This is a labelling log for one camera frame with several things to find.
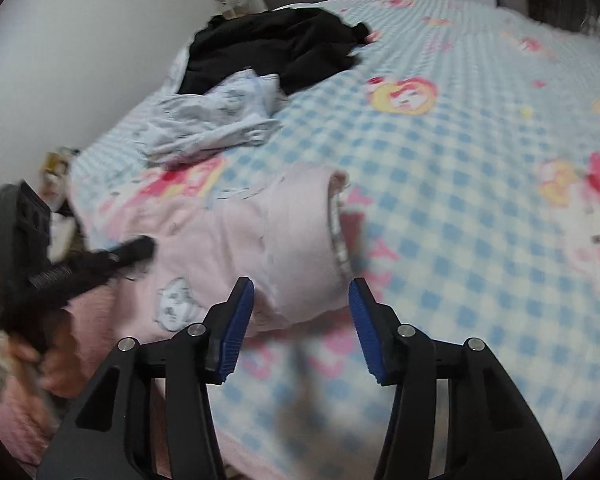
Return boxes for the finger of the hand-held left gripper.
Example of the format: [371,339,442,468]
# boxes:
[30,236,157,306]

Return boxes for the black garment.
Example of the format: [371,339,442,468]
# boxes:
[177,7,373,98]

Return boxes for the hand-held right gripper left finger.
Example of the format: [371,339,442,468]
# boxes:
[36,276,256,480]

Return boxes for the blue checked printed blanket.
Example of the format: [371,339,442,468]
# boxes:
[67,0,600,480]

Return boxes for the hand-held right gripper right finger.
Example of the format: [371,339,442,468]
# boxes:
[347,277,563,480]

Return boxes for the pink printed pants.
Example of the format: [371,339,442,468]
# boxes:
[70,164,366,346]

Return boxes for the white grey printed garment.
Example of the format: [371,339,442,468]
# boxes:
[140,70,285,166]

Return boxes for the person's left hand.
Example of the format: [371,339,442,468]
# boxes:
[5,309,81,397]

